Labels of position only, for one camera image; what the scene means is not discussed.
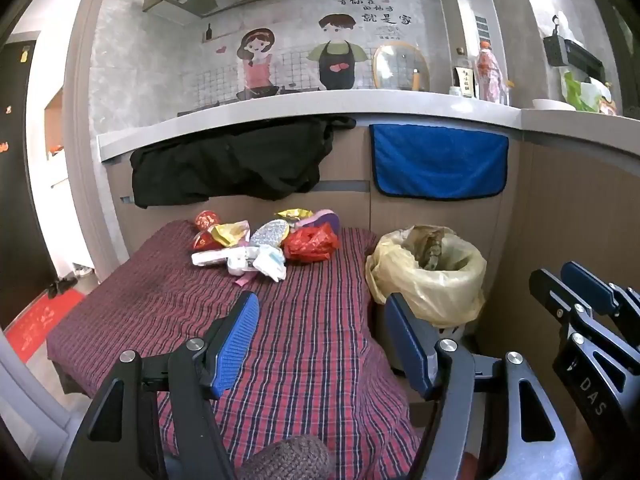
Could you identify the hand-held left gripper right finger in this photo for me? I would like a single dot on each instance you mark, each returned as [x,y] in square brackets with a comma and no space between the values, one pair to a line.
[405,342]

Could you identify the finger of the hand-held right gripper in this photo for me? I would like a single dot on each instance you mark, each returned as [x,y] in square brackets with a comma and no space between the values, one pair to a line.
[587,282]
[557,305]

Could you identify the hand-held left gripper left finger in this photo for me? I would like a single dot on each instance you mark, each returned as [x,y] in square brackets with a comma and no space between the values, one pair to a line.
[235,342]

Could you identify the white trash bin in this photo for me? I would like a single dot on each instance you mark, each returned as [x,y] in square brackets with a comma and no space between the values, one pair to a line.
[450,335]

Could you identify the white blue packets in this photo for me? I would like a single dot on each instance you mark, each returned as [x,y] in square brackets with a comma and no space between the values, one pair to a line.
[260,261]

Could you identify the white packet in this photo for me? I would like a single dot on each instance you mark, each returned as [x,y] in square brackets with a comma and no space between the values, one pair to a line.
[210,258]

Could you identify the red drink can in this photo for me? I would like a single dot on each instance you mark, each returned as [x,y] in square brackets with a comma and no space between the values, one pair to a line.
[205,241]

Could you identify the yellow foil wrapper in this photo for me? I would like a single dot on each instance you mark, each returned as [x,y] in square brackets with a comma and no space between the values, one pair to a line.
[292,214]
[229,233]

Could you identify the silver glitter round pad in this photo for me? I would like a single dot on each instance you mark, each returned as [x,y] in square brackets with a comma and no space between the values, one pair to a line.
[269,232]

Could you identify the red plastic bag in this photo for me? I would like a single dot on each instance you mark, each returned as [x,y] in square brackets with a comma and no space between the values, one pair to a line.
[311,245]

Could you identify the red gold printed packet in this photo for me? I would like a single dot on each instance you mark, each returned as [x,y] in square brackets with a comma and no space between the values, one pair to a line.
[206,220]

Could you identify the red plaid cloth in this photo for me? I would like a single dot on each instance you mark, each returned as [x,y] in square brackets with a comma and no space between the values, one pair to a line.
[150,310]

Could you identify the brown crumpled paper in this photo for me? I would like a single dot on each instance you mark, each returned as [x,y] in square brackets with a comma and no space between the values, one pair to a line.
[425,247]

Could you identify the brown knitted cloth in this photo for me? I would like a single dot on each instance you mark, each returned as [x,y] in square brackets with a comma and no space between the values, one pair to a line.
[285,460]

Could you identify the orange packet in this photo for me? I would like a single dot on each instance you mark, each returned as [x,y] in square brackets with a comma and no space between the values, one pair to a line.
[607,106]

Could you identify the black hanging cloth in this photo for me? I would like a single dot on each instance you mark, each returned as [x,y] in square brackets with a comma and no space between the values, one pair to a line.
[225,165]

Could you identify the white bowl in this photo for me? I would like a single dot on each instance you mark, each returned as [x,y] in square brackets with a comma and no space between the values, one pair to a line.
[552,104]

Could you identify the dark shoes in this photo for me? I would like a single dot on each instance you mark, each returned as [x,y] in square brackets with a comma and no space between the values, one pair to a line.
[60,287]

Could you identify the blue hanging towel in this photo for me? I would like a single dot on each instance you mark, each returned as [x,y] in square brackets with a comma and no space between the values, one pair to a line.
[440,160]

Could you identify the green white plastic bag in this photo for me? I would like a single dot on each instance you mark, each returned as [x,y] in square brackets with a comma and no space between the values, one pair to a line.
[582,92]

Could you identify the red doormat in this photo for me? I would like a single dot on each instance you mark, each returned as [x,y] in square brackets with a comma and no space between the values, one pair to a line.
[37,327]

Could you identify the small glass bottle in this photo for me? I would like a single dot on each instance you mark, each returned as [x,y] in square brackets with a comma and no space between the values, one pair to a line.
[508,94]

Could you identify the red label plastic bottle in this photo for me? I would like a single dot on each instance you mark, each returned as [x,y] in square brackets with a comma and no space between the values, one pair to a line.
[489,75]

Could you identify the small white jar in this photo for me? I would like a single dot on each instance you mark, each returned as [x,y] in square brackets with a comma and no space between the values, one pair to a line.
[455,91]

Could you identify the dark sauce bottle white label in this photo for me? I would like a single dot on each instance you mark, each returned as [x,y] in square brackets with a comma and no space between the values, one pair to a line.
[462,80]

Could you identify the grey kitchen counter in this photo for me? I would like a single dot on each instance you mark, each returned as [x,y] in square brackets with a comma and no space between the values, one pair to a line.
[350,107]

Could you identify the dark door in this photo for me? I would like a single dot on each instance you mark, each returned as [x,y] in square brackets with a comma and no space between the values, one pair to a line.
[20,185]

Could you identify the glass pot lid wooden rim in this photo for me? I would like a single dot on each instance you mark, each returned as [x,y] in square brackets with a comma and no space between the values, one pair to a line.
[397,67]

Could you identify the black wall rack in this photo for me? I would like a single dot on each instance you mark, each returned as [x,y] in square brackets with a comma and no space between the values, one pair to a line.
[575,57]

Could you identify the cartoon wall poster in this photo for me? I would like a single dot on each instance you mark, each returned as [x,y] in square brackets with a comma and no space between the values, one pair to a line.
[300,55]

